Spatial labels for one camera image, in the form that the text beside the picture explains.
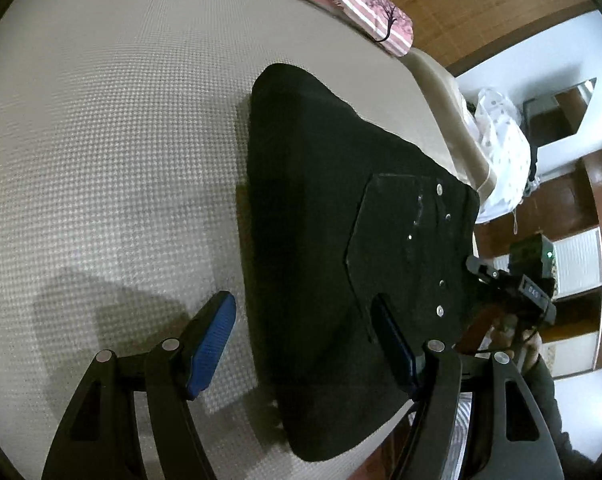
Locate beige smooth bed sheet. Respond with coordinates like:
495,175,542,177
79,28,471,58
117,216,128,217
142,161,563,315
406,49,499,223

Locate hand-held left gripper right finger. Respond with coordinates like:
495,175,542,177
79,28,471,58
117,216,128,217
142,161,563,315
371,295,566,480

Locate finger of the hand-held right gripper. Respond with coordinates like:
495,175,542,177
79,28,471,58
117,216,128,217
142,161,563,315
465,255,512,288

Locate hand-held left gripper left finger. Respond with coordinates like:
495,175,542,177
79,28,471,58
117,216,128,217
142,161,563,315
41,290,238,480

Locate beige textured bedspread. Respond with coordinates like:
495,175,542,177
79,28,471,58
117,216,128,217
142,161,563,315
0,0,482,480

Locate dark wall mirror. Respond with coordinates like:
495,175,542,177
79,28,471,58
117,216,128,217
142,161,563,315
523,77,598,150

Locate white dotted cloth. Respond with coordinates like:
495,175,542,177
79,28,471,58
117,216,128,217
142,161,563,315
463,87,532,223

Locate white slatted panel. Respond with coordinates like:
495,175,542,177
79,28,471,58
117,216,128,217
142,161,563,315
551,229,602,302

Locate black pants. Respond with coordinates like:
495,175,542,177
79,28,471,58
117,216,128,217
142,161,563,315
243,62,482,463

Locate person's right hand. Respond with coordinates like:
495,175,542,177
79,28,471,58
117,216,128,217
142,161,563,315
491,322,544,376

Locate brown wooden headboard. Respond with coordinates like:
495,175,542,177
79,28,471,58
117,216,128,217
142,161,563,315
346,0,598,68

